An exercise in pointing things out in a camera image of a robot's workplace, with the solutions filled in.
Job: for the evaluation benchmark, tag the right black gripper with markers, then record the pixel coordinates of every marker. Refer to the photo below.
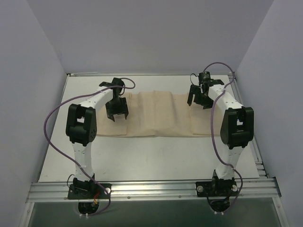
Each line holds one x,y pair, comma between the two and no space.
200,99

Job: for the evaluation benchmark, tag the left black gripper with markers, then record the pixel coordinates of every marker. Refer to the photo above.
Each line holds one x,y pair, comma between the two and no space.
117,108

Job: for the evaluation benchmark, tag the beige cloth kit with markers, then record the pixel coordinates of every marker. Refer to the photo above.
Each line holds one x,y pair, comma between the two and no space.
159,114

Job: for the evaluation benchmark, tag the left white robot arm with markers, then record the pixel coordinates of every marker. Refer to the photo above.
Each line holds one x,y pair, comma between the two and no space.
81,126

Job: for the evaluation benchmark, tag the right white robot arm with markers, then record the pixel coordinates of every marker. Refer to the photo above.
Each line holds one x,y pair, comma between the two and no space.
237,128

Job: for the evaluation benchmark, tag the back aluminium rail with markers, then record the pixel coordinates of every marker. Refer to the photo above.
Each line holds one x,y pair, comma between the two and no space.
79,74

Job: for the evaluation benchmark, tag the aluminium rail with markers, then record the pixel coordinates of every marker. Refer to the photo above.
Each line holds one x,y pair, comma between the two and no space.
151,191
79,74

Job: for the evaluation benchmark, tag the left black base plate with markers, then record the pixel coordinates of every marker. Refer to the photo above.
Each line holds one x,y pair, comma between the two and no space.
89,190

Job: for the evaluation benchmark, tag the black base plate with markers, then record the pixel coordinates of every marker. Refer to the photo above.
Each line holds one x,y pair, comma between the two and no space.
89,190
223,188

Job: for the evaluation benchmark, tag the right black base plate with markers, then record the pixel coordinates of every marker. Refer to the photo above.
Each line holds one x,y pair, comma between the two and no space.
223,188

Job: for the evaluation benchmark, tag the front aluminium rail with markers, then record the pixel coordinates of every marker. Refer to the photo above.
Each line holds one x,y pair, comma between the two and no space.
151,191

